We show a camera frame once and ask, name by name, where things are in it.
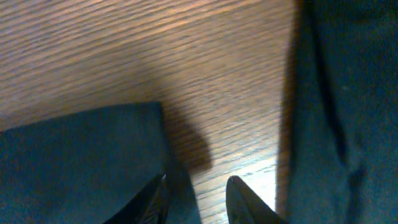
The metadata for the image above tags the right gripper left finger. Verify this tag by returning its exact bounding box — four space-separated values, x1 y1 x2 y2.
104 174 170 224

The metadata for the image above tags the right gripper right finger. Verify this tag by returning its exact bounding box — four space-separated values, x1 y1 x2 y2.
226 175 287 224

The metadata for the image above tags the black leggings red grey waistband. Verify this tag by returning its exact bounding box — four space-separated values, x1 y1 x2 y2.
1 102 201 223

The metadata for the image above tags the black garment pile right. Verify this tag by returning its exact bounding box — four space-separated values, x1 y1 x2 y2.
287 0 397 223

